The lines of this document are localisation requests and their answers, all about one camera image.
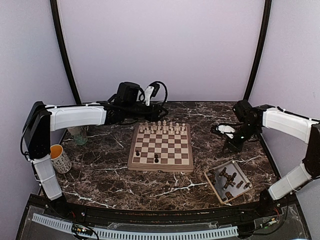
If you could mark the white rook left corner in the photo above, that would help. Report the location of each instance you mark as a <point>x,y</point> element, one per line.
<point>141,127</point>

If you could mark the white rook right corner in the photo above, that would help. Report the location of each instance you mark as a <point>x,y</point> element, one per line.
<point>183,128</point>

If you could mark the white queen piece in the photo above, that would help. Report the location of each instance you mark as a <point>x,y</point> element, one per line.
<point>159,125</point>

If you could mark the wooden tray with metal base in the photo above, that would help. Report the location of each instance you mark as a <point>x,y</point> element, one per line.
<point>231,165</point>

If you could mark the black right frame post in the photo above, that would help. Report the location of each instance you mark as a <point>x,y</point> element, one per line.
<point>259,49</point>

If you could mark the patterned cup orange inside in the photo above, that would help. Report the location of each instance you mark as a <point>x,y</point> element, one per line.
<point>59,159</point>

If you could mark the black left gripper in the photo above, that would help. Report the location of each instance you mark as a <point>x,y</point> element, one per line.
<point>152,115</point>

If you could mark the wooden chess board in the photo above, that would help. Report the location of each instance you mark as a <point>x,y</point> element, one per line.
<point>175,152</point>

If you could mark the small green circuit board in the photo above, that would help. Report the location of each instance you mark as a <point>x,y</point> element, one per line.
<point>81,230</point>

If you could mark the clear glass jar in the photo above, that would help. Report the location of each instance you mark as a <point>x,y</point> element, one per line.
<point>78,134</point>

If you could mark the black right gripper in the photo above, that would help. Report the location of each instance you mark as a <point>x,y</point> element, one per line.
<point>235,147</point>

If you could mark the white rook corner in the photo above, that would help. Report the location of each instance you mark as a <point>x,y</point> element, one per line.
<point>141,127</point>
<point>183,128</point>

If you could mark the white knight right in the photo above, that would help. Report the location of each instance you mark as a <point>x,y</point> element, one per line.
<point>177,125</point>

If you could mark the black frame post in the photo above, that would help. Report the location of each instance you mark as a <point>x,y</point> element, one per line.
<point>63,50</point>
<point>259,49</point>

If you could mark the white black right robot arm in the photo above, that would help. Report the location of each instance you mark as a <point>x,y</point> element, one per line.
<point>302,132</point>

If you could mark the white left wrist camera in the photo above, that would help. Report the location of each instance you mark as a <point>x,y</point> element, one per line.
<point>148,92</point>

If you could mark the black front mounting rail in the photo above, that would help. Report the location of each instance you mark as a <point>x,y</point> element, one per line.
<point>225,215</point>

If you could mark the white slotted cable duct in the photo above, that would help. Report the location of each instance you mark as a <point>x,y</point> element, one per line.
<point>108,234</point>

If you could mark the dark chess piece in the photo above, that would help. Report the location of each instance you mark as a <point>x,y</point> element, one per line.
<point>156,158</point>

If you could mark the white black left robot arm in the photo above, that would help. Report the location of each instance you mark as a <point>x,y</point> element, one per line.
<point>130,102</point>

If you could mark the black left frame post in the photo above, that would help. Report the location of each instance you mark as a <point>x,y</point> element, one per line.
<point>63,50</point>

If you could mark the white bishop left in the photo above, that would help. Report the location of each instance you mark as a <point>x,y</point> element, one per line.
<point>154,126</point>

